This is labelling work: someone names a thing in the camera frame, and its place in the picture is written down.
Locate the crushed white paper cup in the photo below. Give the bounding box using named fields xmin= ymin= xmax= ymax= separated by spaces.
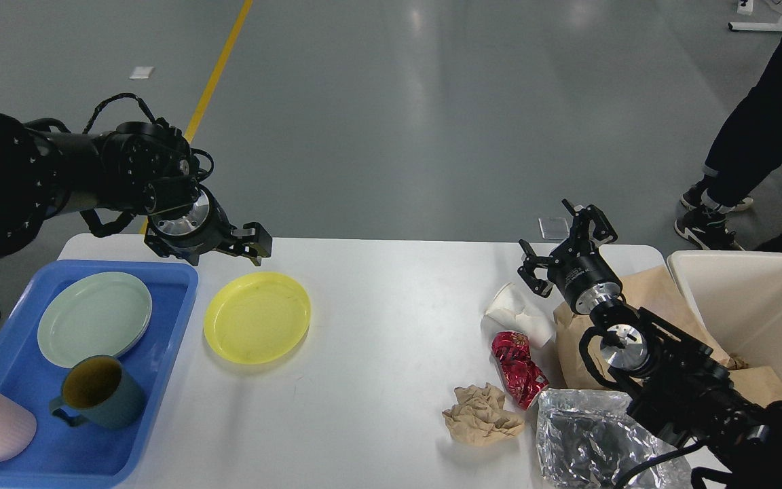
xmin=483 ymin=283 xmax=556 ymax=348

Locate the blue plastic tray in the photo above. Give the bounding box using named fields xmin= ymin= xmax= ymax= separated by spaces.
xmin=0 ymin=259 xmax=199 ymax=488

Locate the yellow plastic plate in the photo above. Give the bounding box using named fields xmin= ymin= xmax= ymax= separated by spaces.
xmin=204 ymin=272 xmax=312 ymax=365

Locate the person in dark trousers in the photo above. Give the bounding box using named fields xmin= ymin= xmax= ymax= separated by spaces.
xmin=673 ymin=38 xmax=782 ymax=251

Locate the dark teal mug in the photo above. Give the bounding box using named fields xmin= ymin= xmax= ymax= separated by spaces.
xmin=48 ymin=355 xmax=148 ymax=430

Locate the silver foil bag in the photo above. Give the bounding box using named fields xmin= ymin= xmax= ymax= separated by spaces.
xmin=534 ymin=388 xmax=674 ymax=488

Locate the pale green plate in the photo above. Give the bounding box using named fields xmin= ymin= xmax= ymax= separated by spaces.
xmin=37 ymin=272 xmax=153 ymax=368

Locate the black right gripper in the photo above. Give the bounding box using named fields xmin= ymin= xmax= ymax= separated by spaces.
xmin=517 ymin=199 xmax=622 ymax=315

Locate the brown paper bag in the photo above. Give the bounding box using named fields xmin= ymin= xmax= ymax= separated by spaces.
xmin=553 ymin=266 xmax=782 ymax=408

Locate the white plastic bin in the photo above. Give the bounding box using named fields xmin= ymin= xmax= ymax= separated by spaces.
xmin=668 ymin=251 xmax=782 ymax=406

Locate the red crumpled foil wrapper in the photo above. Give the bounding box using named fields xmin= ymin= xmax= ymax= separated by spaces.
xmin=491 ymin=331 xmax=550 ymax=410

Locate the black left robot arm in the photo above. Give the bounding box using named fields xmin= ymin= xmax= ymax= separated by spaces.
xmin=0 ymin=98 xmax=272 ymax=266

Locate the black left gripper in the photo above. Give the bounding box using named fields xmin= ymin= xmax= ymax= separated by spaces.
xmin=144 ymin=185 xmax=273 ymax=267

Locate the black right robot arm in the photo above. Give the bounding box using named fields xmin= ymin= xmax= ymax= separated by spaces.
xmin=518 ymin=199 xmax=782 ymax=488

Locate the crumpled brown paper ball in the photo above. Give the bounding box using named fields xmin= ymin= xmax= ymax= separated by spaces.
xmin=443 ymin=383 xmax=525 ymax=448

